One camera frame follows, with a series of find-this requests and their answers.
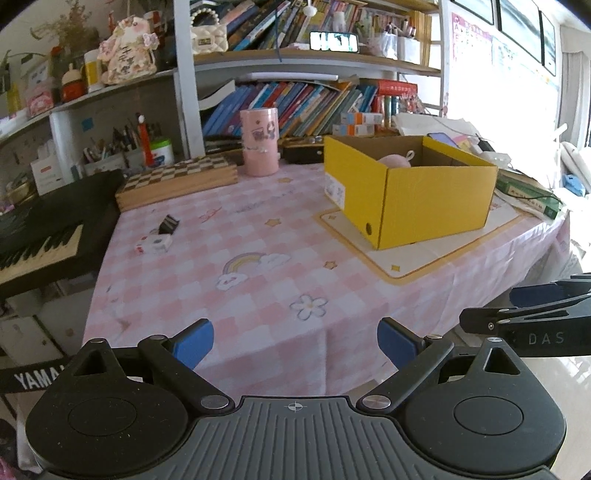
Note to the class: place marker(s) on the wall poster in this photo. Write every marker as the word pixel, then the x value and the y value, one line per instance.
pixel 498 64

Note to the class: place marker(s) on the yellow cardboard box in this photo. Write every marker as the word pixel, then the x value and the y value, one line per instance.
pixel 425 203

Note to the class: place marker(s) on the pink cylindrical canister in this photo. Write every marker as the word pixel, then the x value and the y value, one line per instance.
pixel 259 147

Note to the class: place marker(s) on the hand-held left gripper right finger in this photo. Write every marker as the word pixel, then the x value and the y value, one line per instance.
pixel 395 340

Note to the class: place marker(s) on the black keyboard stand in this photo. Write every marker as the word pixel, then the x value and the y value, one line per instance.
pixel 32 379

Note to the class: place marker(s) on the white paper stack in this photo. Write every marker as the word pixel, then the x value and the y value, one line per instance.
pixel 415 124

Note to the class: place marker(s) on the checkered wooden chess box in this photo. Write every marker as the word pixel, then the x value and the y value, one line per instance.
pixel 178 180

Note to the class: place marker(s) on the long row of books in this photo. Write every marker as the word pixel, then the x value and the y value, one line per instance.
pixel 304 106

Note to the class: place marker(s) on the green-lidded wipes canister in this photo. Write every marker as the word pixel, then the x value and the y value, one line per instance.
pixel 162 153

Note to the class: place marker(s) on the red round doll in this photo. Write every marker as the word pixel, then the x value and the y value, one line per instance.
pixel 73 87

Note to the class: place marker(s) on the pen holder with pens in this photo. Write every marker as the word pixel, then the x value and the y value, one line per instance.
pixel 115 154

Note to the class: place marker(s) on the desktop with pink checkered cloth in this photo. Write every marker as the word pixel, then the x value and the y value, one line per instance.
pixel 258 300

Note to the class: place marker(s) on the black binder clip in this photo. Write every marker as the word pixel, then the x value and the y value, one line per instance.
pixel 168 225

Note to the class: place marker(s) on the yellow white mug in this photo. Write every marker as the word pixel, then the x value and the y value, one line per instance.
pixel 93 71

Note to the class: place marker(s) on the smartphone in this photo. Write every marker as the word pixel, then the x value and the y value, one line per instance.
pixel 443 139

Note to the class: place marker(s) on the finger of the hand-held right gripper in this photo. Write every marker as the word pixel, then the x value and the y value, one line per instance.
pixel 549 290
pixel 489 319

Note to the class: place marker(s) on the leaning stack of books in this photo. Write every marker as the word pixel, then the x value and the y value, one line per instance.
pixel 277 21

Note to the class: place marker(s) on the dried flower bunch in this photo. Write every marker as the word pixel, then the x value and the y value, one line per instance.
pixel 69 23

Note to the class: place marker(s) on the green book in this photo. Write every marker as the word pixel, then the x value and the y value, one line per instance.
pixel 531 196

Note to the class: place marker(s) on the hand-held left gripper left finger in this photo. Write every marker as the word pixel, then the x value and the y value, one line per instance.
pixel 196 342

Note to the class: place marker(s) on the narrow framed picture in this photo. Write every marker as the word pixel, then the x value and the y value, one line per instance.
pixel 548 44

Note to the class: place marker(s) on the pink plush pig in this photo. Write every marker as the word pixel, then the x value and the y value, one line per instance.
pixel 395 160

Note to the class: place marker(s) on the orange white small box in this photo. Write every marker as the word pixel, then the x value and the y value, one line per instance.
pixel 353 130
pixel 362 118

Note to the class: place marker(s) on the large framed picture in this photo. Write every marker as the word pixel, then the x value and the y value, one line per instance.
pixel 519 23

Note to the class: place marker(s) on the black piano keyboard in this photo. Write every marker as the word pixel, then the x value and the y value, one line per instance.
pixel 51 226

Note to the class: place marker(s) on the white bookshelf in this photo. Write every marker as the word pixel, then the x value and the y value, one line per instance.
pixel 184 101

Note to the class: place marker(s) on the black digital clock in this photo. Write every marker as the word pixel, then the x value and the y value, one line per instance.
pixel 334 41

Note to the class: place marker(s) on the white yellow-edged desk mat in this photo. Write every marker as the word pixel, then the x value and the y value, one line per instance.
pixel 425 261

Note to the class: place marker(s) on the blue plastic toy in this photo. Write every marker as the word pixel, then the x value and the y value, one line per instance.
pixel 574 185

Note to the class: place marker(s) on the white quilted handbag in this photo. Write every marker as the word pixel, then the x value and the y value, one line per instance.
pixel 208 38

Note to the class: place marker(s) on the white box with red label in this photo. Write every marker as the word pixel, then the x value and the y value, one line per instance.
pixel 46 175

